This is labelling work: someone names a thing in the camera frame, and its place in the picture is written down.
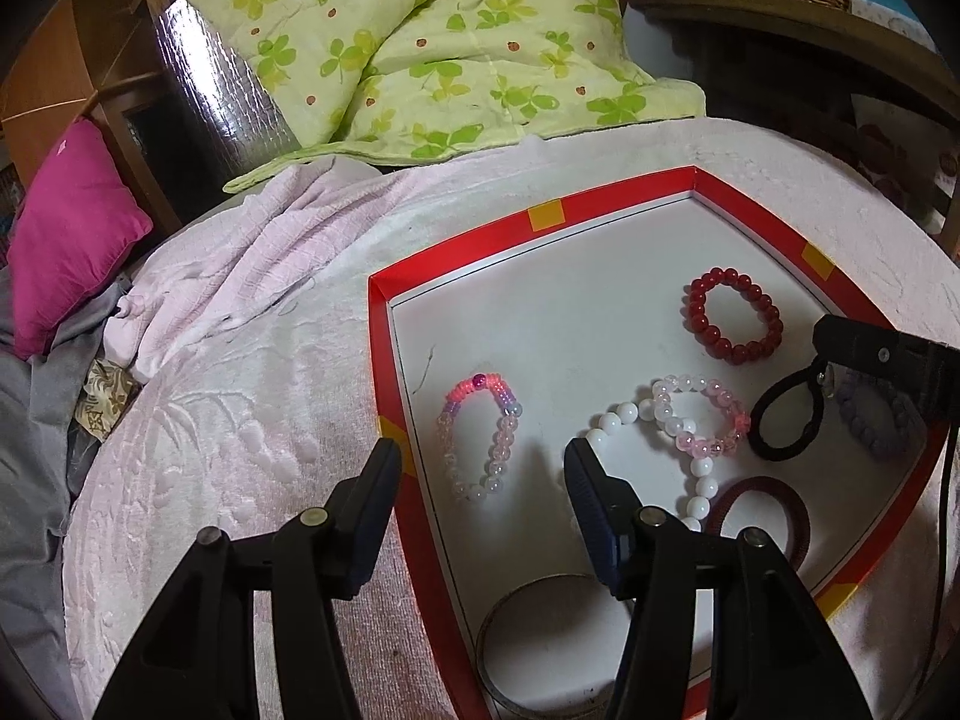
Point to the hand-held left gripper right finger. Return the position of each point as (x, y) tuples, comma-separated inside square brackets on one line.
[(592, 525)]

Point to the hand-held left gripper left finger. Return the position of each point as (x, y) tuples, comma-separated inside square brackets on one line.
[(369, 517)]

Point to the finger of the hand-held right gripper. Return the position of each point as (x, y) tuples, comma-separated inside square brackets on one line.
[(900, 367)]

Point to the red shallow box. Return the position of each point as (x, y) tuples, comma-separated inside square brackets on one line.
[(562, 315)]

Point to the grey bangle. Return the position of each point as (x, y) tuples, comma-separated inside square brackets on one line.
[(491, 615)]

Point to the pale pink blanket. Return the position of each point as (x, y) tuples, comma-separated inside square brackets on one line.
[(262, 390)]

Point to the white printed bag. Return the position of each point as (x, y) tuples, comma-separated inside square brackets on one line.
[(892, 157)]

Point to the beige patterned cloth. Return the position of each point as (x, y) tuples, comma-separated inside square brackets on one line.
[(101, 397)]

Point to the grey cloth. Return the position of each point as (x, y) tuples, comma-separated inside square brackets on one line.
[(30, 465)]

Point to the dark wooden shelf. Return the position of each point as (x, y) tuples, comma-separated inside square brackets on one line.
[(787, 37)]

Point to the magenta pillow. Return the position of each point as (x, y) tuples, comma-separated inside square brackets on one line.
[(71, 240)]

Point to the silver foil sheet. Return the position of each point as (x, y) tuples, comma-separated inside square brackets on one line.
[(217, 90)]

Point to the green floral quilt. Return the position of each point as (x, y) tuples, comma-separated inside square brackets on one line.
[(420, 52)]

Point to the wooden bed frame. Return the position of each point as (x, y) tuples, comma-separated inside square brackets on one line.
[(82, 67)]

